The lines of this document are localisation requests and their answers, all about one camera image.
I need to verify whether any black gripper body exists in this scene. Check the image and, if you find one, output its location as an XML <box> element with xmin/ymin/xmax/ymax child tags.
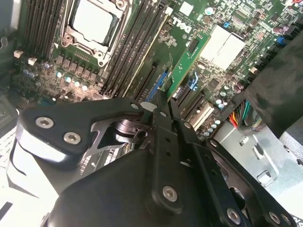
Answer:
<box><xmin>47</xmin><ymin>148</ymin><xmax>222</xmax><ymax>227</ymax></box>

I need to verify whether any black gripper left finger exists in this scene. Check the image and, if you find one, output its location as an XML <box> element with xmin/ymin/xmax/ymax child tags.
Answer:
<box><xmin>16</xmin><ymin>89</ymin><xmax>187</xmax><ymax>215</ymax></box>

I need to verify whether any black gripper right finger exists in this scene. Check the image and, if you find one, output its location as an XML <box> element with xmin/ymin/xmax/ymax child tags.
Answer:
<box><xmin>169</xmin><ymin>98</ymin><xmax>298</xmax><ymax>227</ymax></box>

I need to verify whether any green RAM stick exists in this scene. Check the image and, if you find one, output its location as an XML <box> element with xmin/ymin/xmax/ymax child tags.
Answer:
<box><xmin>165</xmin><ymin>32</ymin><xmax>212</xmax><ymax>101</ymax></box>

